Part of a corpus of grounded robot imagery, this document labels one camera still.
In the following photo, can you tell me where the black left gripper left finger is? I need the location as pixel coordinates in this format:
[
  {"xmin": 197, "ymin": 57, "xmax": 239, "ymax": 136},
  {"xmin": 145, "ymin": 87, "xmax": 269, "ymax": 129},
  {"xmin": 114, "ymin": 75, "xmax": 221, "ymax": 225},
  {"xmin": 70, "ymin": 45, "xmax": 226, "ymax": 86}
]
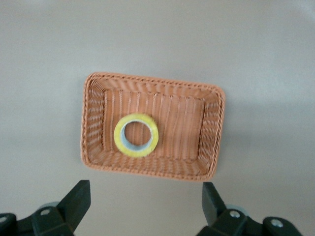
[{"xmin": 0, "ymin": 179, "xmax": 91, "ymax": 236}]

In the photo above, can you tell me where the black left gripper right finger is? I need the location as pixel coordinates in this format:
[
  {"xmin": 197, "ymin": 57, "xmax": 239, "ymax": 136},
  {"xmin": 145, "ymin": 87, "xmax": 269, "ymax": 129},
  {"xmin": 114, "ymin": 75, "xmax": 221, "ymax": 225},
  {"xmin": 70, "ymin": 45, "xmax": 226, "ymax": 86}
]
[{"xmin": 196, "ymin": 181, "xmax": 303, "ymax": 236}]

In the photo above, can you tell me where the yellow tape roll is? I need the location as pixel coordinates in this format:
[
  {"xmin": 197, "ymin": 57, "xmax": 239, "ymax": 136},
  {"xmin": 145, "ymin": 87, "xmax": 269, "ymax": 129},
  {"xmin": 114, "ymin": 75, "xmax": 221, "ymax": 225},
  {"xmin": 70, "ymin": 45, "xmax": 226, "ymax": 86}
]
[{"xmin": 113, "ymin": 113, "xmax": 159, "ymax": 158}]

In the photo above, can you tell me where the brown wicker basket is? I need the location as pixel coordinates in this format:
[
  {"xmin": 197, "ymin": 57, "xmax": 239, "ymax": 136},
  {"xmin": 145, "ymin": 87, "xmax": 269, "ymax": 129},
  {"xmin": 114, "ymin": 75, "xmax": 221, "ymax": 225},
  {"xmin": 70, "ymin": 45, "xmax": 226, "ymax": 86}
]
[{"xmin": 80, "ymin": 71, "xmax": 226, "ymax": 182}]

